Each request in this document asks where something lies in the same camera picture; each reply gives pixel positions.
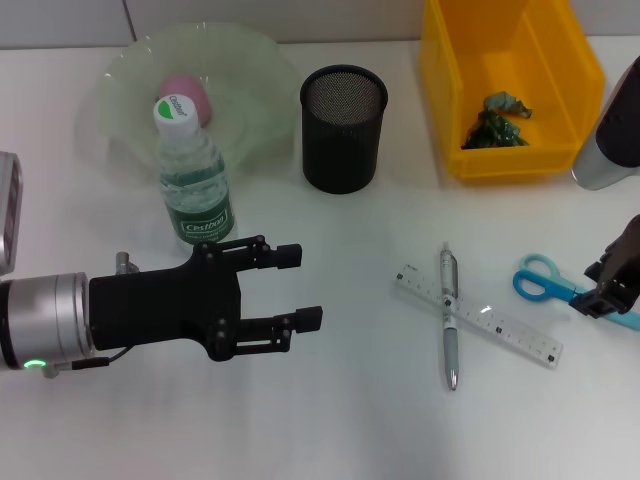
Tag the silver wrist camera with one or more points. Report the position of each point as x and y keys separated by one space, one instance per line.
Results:
x=615 y=135
x=9 y=210

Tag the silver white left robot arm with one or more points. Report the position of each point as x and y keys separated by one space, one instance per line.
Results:
x=45 y=320

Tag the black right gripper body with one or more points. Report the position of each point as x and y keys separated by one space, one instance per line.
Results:
x=627 y=255

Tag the wavy green glass fruit plate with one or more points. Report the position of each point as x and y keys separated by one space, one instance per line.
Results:
x=250 y=100

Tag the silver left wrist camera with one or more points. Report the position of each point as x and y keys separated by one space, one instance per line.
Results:
x=9 y=210

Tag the silver ballpoint pen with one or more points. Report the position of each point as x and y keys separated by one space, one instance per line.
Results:
x=448 y=345

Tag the transparent plastic ruler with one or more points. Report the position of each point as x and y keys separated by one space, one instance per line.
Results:
x=520 y=337

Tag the yellow plastic bin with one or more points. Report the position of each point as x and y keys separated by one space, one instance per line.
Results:
x=550 y=75

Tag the green plastic wrapper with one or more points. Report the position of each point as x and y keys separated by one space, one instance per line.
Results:
x=495 y=127

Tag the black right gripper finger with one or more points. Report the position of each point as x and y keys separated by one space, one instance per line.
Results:
x=597 y=270
x=605 y=300

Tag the black mesh pen holder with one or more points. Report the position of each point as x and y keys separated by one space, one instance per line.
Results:
x=342 y=150

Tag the clear green-label water bottle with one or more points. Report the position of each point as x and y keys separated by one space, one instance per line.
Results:
x=197 y=200

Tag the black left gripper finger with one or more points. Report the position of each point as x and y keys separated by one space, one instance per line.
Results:
x=310 y=320
x=290 y=255

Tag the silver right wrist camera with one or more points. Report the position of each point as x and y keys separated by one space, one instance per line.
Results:
x=615 y=135

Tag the pink toy peach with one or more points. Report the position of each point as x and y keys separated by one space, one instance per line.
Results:
x=187 y=90

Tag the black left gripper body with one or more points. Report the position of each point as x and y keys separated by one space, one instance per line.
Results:
x=160 y=310

